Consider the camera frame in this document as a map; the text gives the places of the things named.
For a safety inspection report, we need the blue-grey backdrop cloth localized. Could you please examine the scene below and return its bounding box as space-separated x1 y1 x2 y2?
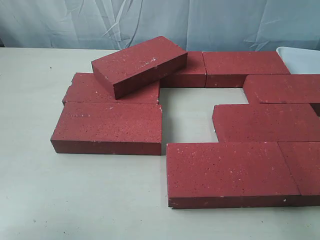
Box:
0 0 320 51

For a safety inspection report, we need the front large red brick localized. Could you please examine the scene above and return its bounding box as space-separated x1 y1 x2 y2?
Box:
166 142 300 209

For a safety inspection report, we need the white plastic tray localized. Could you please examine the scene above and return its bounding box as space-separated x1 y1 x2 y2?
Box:
276 46 320 75

